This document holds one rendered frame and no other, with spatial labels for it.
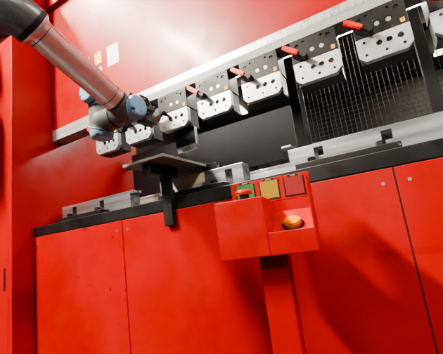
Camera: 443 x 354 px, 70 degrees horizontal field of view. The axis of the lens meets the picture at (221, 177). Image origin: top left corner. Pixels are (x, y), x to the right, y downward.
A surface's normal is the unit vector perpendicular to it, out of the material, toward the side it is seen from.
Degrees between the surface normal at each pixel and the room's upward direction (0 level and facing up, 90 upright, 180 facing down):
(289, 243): 90
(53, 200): 90
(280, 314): 90
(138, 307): 90
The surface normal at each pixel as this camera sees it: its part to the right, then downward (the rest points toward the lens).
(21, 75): 0.86, -0.21
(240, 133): -0.49, -0.11
